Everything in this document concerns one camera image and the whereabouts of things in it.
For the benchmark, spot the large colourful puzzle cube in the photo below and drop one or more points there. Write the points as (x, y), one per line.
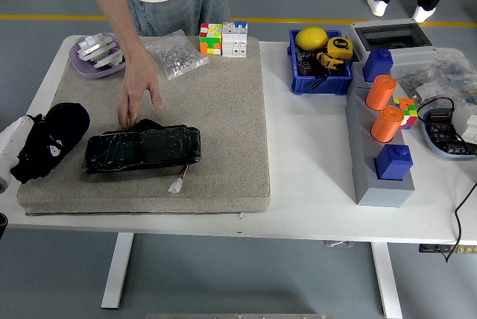
(210, 41)

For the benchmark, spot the black circuit boards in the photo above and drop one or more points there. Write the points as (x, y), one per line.
(441, 134)

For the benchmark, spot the clear bag of screws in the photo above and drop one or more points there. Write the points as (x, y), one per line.
(177, 58)

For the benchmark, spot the small colourful puzzle cube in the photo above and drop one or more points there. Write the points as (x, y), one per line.
(408, 112)

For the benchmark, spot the blue plastic bin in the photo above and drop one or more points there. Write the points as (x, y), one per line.
(320, 86)

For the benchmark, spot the white plastic bracket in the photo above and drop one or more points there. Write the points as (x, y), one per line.
(110, 60)

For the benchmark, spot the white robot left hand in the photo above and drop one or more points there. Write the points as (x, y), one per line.
(11, 140)

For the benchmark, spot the black glossy panel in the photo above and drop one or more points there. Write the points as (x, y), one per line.
(149, 147)

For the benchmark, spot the person's right hand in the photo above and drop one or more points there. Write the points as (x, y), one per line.
(138, 76)

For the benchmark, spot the white table leg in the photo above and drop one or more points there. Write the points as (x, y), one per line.
(387, 281)
(117, 270)

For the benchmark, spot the white plastic part stack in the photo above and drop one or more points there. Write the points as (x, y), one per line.
(95, 47)

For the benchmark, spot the white circuit breaker block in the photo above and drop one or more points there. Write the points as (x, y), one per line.
(234, 43)

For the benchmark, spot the orange cylinder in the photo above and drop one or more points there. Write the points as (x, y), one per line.
(380, 93)
(385, 125)

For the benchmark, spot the grey-brown mat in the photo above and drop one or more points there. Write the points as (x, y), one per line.
(208, 110)

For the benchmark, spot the blue block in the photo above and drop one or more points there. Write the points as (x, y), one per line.
(391, 164)
(376, 67)

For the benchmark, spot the grey table handset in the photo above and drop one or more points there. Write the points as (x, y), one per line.
(338, 243)

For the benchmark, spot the white breaker modules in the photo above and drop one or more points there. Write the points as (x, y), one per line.
(467, 121)

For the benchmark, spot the long grey block holder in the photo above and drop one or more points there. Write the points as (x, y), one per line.
(384, 194)

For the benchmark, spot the dark brown part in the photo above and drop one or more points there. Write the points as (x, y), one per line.
(307, 67)

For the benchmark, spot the clear bag of parts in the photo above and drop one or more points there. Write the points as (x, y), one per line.
(458, 69)
(417, 80)

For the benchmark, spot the black control box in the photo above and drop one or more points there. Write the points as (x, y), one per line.
(432, 248)

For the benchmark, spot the yellow lemon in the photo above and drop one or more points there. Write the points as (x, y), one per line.
(311, 37)

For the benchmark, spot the blue-grey tray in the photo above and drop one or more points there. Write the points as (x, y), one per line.
(441, 153)

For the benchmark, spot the yellow and black tool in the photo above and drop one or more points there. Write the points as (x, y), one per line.
(329, 62)

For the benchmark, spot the purple tray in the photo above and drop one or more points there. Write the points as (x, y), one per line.
(83, 69)

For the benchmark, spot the yellow tape measure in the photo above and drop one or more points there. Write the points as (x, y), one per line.
(340, 47)

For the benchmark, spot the grey enclosure box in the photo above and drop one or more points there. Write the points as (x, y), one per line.
(406, 58)

